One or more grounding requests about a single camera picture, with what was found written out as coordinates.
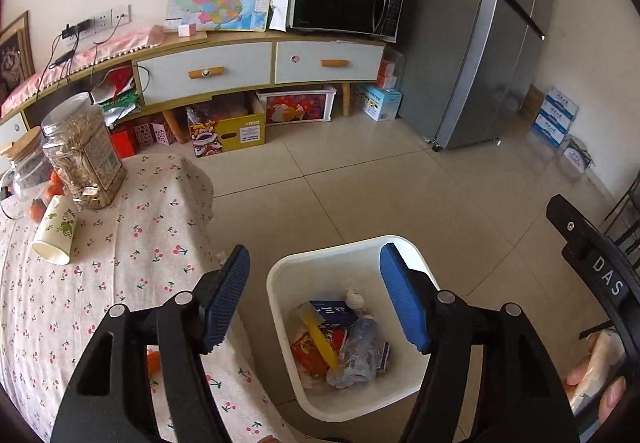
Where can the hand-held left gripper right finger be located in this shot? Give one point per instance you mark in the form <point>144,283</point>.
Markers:
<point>405,303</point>

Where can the framed dark picture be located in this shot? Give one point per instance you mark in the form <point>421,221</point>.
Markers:
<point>15,58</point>

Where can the pink lace runner cloth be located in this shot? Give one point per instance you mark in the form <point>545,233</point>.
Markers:
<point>115,45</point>

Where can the yellow snack packet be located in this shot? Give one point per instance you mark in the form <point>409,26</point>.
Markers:
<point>322,343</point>

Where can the clear plastic bottle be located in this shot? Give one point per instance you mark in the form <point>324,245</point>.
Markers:
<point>360,348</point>

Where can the tangerine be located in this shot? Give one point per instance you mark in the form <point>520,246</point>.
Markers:
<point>55,184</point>

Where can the black chair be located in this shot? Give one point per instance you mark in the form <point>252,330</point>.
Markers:
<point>625,218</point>

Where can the white wall socket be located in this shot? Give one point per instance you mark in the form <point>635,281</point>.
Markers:
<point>112,18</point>

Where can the red patterned small boxes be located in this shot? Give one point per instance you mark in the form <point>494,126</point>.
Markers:
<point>145,135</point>

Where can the white plastic bin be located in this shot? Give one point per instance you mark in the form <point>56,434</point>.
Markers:
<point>350,258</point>

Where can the clear plastic seed jar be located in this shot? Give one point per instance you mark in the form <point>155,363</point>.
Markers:
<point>85,163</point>

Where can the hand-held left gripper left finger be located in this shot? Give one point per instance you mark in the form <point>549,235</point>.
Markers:
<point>225,303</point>

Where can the white crate with red picture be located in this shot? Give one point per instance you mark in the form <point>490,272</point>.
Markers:
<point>295,105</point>

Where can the crumpled white tissue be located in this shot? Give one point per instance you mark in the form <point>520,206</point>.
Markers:
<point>354,299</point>

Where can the red snack wrapper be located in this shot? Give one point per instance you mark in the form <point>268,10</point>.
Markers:
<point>302,348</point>

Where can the long wooden cabinet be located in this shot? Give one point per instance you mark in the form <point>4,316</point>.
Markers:
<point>225,36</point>

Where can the cherry print tablecloth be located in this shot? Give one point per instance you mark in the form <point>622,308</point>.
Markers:
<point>125,248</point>

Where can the orange box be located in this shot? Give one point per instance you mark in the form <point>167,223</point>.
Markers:
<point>387,73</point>

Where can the person's right hand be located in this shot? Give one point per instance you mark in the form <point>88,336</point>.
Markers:
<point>602,368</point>

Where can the green red bag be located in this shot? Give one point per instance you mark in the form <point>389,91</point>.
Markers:
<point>117,95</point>

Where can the small white cube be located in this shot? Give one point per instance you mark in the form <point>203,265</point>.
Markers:
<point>187,30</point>

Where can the blue white stacked carton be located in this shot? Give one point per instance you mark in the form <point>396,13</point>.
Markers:
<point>560,103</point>
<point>550,130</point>

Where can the black microwave oven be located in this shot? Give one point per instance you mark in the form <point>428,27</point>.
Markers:
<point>345,0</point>

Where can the grey refrigerator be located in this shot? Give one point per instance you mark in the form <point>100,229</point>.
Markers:
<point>460,48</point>

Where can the glass jar with bamboo lid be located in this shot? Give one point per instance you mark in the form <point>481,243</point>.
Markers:
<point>25,173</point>

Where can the yellow lion print box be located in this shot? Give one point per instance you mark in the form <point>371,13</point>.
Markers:
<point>225,133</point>

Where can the brown cardboard box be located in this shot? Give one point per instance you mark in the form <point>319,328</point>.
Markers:
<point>530,100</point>

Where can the white cabinet drawer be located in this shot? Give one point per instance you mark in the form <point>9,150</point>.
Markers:
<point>165,73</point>
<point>300,73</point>
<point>12,128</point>

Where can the floral paper cup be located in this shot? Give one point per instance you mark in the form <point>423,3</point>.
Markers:
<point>55,233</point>

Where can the blue cardboard box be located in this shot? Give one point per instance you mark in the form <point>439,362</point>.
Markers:
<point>332,313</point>

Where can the black charger plug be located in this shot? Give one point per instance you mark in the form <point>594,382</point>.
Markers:
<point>77,29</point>

